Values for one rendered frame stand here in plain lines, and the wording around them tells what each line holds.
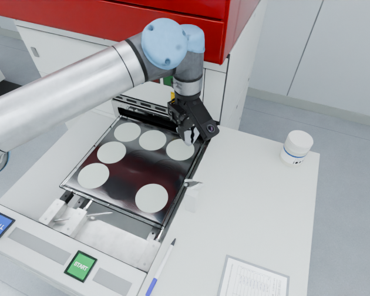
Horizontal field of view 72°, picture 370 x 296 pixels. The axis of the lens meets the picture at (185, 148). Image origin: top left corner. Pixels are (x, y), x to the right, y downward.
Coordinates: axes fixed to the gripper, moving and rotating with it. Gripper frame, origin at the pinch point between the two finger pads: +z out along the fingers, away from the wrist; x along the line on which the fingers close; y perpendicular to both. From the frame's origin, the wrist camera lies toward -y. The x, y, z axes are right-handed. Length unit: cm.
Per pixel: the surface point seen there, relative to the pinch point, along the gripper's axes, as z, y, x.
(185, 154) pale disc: 9.1, 3.8, -0.4
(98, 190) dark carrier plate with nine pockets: 9.3, 8.2, 30.2
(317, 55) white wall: 45, 46, -163
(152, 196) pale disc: 9.4, -3.6, 17.8
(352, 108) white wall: 86, 8, -186
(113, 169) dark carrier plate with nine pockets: 9.2, 13.0, 23.0
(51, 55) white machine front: -9, 63, 20
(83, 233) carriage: 11.4, -1.0, 39.7
